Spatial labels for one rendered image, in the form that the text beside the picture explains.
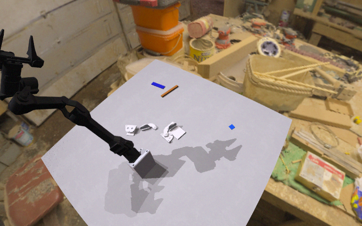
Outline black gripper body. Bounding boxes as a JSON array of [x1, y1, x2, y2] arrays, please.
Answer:
[[0, 55, 44, 82]]

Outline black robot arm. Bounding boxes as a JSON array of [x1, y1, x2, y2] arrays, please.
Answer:
[[0, 77, 141, 163]]

